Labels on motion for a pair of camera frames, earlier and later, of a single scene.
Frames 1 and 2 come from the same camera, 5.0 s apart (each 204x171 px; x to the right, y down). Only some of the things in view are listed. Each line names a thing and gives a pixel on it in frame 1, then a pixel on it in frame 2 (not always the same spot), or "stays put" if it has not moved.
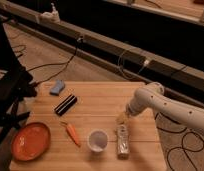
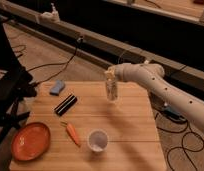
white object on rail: x=50 y=17 stays put
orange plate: x=30 y=141 stays put
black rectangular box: x=65 y=105 stays put
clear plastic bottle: x=123 y=142 -> x=111 y=89
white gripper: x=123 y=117 -> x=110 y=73
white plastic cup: x=97 y=140 stays put
